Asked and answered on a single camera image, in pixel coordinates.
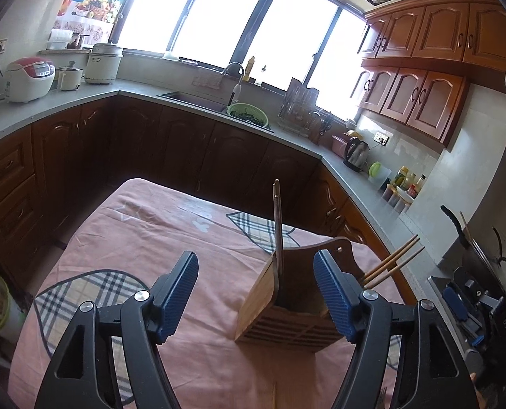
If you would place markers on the tropical fruit wall poster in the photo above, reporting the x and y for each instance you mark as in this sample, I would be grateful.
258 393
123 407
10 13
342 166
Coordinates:
95 0

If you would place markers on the green colander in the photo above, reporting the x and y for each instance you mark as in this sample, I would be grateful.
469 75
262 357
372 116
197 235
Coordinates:
247 114

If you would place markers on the wooden upper cabinets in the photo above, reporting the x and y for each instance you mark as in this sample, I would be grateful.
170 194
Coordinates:
427 59

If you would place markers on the white bowl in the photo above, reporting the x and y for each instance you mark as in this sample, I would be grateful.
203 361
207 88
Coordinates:
171 56

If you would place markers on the large kitchen window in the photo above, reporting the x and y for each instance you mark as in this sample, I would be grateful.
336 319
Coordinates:
235 17

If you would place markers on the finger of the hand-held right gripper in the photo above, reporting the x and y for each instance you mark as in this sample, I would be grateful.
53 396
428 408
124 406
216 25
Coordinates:
455 304
474 332

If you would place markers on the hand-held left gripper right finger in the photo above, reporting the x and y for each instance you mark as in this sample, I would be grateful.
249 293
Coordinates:
336 298

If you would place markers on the pink container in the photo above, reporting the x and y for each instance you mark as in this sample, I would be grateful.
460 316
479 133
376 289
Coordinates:
339 147

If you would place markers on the large white electric cooker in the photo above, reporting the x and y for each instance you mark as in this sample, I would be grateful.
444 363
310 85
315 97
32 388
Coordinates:
103 64

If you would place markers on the metal dish rack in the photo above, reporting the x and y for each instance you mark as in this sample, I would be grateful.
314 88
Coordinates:
304 110

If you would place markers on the chrome kitchen faucet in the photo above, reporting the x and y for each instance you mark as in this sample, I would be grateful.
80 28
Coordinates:
235 81

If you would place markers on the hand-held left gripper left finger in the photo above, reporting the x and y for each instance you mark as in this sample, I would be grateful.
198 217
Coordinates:
176 294

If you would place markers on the green cup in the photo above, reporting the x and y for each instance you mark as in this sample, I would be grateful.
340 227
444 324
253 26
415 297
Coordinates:
378 174

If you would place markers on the kitchen sink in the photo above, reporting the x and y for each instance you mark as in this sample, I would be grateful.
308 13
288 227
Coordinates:
197 100

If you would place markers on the dark jar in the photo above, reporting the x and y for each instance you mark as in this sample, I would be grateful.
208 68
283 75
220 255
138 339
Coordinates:
74 41

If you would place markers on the small white cooking pot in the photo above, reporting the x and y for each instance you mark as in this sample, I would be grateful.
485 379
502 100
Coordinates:
69 77

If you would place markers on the yellow bottle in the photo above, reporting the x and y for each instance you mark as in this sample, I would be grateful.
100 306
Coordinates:
249 69

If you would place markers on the small dark-capped bottle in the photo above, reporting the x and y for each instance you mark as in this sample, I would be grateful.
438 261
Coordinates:
262 76

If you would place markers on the gas stove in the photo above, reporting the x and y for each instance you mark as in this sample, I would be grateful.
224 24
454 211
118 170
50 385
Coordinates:
442 289

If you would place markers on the wooden utensil holder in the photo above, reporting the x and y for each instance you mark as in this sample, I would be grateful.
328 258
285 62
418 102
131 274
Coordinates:
291 306

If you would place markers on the pink plaid-heart tablecloth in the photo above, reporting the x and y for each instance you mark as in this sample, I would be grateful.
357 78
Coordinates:
129 238

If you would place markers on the black wok with lid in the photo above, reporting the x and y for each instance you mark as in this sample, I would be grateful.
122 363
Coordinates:
459 230

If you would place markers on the white and pink rice cooker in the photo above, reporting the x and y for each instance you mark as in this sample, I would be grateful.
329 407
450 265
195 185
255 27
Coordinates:
28 79

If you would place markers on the wooden base cabinets with counter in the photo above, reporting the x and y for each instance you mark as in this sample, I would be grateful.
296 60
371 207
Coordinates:
108 145

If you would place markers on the group of condiment bottles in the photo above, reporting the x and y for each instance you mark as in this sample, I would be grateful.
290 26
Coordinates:
408 181

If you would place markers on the steel electric kettle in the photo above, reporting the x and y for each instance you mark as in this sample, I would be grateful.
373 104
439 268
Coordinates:
357 155

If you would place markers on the white wall socket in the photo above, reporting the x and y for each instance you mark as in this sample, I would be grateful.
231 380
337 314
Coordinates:
381 138

